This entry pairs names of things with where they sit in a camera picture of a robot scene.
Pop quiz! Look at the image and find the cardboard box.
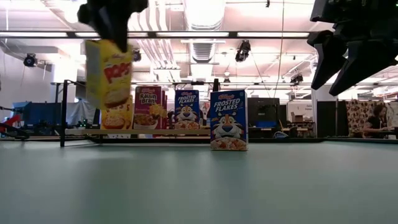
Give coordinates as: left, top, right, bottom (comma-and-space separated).
290, 112, 307, 124

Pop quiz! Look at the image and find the red and black bracket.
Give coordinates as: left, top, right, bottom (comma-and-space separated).
0, 113, 30, 140

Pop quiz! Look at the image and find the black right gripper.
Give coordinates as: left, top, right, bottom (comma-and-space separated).
307, 0, 398, 96

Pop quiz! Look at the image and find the patterned curtain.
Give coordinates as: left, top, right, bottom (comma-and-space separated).
345, 99, 398, 138

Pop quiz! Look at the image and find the magenta Raisin Bran cereal box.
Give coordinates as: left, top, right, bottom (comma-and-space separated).
161, 90, 168, 130
133, 86, 163, 130

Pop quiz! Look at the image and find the black partition panel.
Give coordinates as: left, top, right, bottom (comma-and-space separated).
317, 100, 338, 137

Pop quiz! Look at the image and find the wooden shelf board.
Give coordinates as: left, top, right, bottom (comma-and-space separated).
64, 128, 211, 136

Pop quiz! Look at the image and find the blue Frosted Flakes cereal box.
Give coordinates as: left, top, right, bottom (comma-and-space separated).
174, 89, 200, 130
210, 89, 249, 152

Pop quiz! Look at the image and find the black aluminium station frame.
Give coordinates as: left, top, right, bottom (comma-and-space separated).
0, 135, 398, 145

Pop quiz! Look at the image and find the black cabinet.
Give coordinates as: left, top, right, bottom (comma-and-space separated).
248, 97, 280, 129

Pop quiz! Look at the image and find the grey fabric cover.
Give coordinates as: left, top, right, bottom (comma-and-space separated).
67, 99, 88, 125

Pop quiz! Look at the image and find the green table mat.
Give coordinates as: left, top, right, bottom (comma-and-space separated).
0, 141, 398, 224

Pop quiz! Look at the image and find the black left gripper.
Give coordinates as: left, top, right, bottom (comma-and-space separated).
77, 0, 149, 53

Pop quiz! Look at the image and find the person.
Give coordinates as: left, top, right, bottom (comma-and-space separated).
362, 104, 392, 138

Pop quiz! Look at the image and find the silver ventilation duct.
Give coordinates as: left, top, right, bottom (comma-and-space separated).
183, 0, 227, 65

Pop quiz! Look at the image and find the blue partition panel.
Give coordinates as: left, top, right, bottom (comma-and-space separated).
12, 101, 63, 127

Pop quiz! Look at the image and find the yellow Corn Pops cereal box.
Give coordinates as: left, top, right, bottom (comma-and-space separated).
101, 95, 134, 131
85, 39, 134, 110

